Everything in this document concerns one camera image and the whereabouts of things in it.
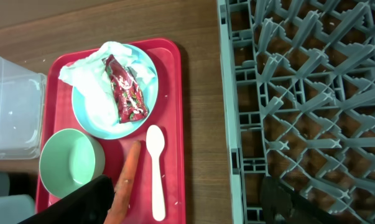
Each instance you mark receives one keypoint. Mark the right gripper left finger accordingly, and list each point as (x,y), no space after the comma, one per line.
(89,204)

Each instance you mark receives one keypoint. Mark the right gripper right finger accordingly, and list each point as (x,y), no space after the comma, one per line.
(280,204)

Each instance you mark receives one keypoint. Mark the orange carrot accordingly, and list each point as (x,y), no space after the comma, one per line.
(122,191)

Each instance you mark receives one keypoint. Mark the mint green bowl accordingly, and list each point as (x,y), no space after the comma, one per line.
(69,160)

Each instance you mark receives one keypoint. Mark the light blue small bowl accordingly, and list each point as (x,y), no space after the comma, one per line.
(16,208)

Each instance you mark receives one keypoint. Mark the red snack wrapper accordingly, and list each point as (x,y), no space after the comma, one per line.
(126,91)

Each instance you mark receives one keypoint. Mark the white napkin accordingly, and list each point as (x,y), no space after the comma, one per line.
(88,76)

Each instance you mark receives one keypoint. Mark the grey dishwasher rack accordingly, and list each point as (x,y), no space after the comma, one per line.
(299,98)

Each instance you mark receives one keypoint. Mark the red serving tray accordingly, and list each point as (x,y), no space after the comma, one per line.
(167,114)

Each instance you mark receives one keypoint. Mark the white plastic spoon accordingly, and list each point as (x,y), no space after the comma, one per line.
(155,143)

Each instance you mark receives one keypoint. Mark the clear plastic bin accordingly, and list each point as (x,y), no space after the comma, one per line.
(22,95)

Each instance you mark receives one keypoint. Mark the light blue plate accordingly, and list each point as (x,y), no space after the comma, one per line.
(119,130)

